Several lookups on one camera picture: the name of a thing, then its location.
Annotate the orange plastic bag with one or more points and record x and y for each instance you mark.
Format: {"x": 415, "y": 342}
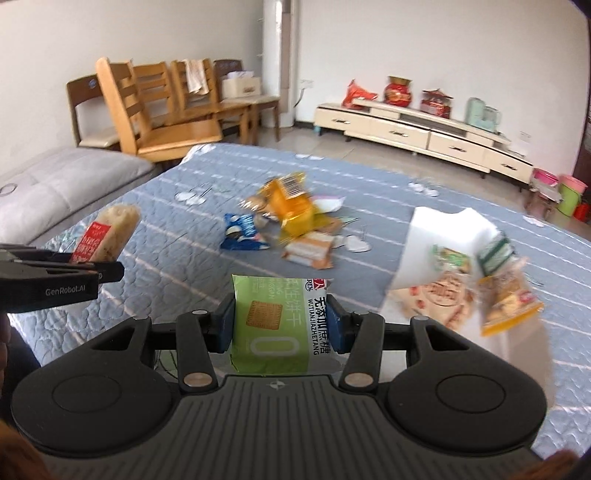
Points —
{"x": 360, "y": 94}

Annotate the dark brown wooden chair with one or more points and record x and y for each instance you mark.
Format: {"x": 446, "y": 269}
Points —
{"x": 265, "y": 104}

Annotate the red round jar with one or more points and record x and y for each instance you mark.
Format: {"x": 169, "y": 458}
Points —
{"x": 398, "y": 92}

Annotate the cream tv cabinet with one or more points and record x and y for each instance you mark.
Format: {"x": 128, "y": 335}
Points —
{"x": 415, "y": 134}

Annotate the white towel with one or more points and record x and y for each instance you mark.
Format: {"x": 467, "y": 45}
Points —
{"x": 195, "y": 76}

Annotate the light wooden chair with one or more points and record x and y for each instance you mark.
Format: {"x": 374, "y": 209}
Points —
{"x": 175, "y": 136}
{"x": 152, "y": 83}
{"x": 217, "y": 108}

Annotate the green biscuit packet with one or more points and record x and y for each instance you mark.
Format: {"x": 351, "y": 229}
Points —
{"x": 272, "y": 318}

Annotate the small sandwich cake packet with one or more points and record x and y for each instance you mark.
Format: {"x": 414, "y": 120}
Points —
{"x": 309, "y": 249}

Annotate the yellow snack packet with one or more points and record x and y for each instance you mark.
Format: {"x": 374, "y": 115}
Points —
{"x": 291, "y": 203}

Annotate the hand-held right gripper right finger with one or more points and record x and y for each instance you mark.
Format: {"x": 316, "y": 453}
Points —
{"x": 340, "y": 330}

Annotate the red label bread packet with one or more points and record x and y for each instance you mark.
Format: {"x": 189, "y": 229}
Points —
{"x": 108, "y": 226}

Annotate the pink and white snack packet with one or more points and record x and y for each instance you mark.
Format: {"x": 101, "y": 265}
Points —
{"x": 330, "y": 203}

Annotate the white paper box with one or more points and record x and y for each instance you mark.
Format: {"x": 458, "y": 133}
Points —
{"x": 240, "y": 86}

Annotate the pink plastic basin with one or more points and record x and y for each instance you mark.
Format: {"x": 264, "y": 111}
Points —
{"x": 545, "y": 177}

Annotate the yellow bordered pastry packet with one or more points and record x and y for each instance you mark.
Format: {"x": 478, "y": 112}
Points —
{"x": 508, "y": 300}

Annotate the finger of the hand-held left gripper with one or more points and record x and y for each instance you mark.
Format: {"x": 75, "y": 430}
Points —
{"x": 32, "y": 254}
{"x": 106, "y": 271}

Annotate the small wooden stool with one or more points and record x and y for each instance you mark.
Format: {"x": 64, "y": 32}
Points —
{"x": 542, "y": 198}

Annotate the small brown snack packet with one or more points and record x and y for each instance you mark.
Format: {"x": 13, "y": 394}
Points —
{"x": 253, "y": 204}

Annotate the red gift box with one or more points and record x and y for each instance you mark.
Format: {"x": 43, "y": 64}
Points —
{"x": 436, "y": 104}

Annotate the dark green white packet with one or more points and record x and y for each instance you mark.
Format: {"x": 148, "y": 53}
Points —
{"x": 496, "y": 254}

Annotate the brown cookie packet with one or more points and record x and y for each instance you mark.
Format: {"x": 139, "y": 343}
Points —
{"x": 438, "y": 295}

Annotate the mint green kitchen appliance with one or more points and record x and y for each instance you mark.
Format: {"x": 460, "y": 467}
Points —
{"x": 482, "y": 114}

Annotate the person's left forearm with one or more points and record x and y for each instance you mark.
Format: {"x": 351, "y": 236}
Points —
{"x": 14, "y": 360}

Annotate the small red container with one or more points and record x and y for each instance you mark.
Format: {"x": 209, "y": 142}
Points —
{"x": 582, "y": 211}

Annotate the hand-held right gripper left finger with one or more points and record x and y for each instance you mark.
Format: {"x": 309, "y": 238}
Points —
{"x": 226, "y": 323}

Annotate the dark brown chair grey seat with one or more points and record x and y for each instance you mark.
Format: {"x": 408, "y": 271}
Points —
{"x": 90, "y": 110}

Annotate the white cardboard box red outside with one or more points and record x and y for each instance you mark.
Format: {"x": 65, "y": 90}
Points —
{"x": 429, "y": 240}

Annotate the white tower air conditioner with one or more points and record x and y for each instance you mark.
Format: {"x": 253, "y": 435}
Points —
{"x": 277, "y": 69}

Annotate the blue cookie packet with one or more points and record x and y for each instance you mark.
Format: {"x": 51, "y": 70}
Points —
{"x": 242, "y": 230}

